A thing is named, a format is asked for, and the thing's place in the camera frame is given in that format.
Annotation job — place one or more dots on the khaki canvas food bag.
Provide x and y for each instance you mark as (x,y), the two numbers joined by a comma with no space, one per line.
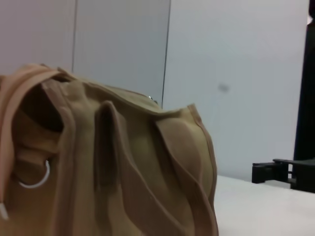
(147,159)

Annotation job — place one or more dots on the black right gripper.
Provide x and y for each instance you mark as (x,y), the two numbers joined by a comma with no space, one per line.
(305,183)

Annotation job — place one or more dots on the silver metal zipper pull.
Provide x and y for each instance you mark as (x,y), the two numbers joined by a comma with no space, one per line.
(152,99)

